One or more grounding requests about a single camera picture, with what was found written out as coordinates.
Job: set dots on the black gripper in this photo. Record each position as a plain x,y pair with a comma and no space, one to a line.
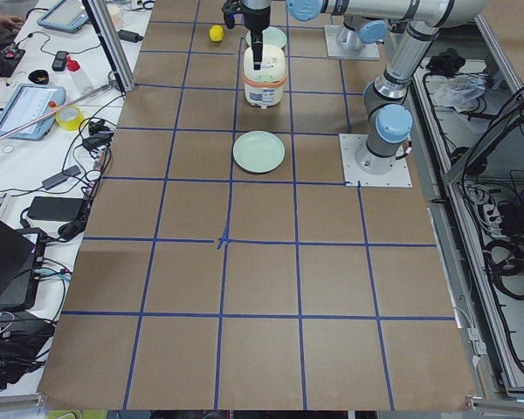
256,21

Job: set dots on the cream white rice cooker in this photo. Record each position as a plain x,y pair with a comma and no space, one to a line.
264,87

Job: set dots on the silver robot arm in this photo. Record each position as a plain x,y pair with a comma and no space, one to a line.
424,19
356,38

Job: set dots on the far pale green plate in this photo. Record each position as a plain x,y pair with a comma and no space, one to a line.
274,36

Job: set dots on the pale green plate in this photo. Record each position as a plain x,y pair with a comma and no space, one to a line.
258,152
274,36

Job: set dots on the yellow lemon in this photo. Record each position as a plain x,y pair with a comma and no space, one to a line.
216,33

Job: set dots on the near pale green plate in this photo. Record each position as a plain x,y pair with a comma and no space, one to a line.
258,152

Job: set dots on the black power adapter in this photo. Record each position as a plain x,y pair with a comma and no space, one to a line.
129,36

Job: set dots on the red capped squeeze bottle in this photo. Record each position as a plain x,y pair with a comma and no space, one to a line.
79,76

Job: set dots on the yellow tape roll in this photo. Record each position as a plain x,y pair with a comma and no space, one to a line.
69,118

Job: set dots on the blue teach pendant tablet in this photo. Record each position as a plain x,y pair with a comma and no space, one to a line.
28,102

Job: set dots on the black power brick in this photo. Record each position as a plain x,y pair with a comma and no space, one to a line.
46,208

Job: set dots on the black laptop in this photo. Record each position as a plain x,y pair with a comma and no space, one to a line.
21,256

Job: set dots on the aluminium frame post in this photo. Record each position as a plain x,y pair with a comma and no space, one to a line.
99,16

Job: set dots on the aluminium side frame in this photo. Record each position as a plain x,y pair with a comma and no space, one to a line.
478,156

